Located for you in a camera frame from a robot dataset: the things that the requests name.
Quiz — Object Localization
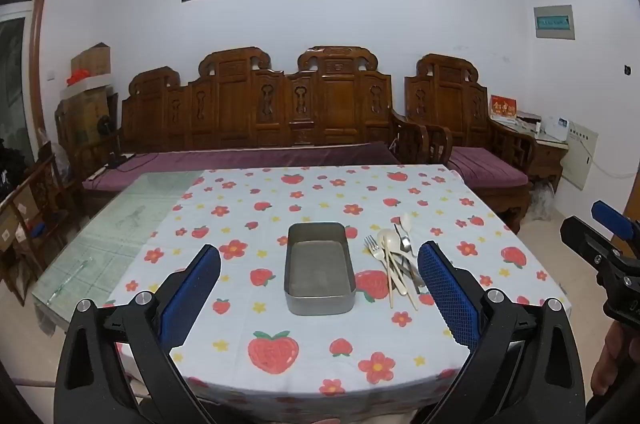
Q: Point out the purple sofa cushion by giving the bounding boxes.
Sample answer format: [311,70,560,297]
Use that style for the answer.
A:
[82,141,402,195]

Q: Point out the red gift box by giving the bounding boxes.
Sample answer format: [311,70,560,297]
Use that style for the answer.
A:
[490,95,519,121]

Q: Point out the large cardboard box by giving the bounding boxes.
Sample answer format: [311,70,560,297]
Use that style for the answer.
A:
[55,86,121,155]

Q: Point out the pile of dark clothes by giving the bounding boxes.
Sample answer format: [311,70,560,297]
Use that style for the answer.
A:
[0,138,30,200]

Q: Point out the white plastic bag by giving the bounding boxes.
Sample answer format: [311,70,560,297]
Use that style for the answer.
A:
[529,181,557,221]

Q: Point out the person's right hand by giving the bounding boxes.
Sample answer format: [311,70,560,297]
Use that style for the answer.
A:
[590,321,633,398]

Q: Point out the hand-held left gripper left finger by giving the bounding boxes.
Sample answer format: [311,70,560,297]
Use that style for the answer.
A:
[54,244,222,424]

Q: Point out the beige wall cabinet door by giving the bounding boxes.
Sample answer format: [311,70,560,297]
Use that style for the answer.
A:
[562,120,600,191]

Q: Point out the carved wooden sofa bench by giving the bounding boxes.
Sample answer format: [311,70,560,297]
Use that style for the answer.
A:
[80,45,432,216]

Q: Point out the large white plastic spoon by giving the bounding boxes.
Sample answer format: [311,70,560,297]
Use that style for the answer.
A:
[377,229,401,290]

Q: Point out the rectangular metal tray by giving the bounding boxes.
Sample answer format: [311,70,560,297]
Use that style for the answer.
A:
[284,222,357,316]

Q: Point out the wooden chair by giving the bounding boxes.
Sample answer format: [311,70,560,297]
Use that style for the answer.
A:
[0,153,68,306]

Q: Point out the white router device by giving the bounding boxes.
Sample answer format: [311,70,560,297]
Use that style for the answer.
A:
[542,116,574,143]

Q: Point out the white plastic fork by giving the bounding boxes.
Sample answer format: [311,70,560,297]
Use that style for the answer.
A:
[364,235,401,285]

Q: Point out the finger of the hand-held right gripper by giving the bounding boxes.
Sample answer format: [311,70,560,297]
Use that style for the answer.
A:
[591,200,640,250]
[560,216,632,278]

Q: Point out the carved wooden armchair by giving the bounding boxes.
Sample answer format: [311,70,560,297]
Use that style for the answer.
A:
[404,53,539,235]

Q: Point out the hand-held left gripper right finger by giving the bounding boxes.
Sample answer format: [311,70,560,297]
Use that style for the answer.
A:
[417,240,586,424]

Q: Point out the grey wall panel box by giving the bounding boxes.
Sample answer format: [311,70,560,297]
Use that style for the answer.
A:
[533,5,576,41]

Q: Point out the small cardboard box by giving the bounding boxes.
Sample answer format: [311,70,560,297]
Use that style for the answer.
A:
[70,42,112,77]

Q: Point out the strawberry printed tablecloth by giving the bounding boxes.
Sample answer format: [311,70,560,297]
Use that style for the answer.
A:
[102,164,563,424]

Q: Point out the wooden side table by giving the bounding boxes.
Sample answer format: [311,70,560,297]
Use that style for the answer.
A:
[529,133,570,206]

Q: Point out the large metal spoon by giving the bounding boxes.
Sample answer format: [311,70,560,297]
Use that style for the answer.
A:
[397,234,422,295]

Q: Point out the wooden door frame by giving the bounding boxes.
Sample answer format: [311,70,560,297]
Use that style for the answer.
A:
[26,0,56,151]

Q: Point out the white flat box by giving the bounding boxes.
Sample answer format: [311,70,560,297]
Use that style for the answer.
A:
[60,74,114,101]

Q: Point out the purple armchair cushion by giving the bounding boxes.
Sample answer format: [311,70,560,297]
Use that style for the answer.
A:
[447,146,530,188]

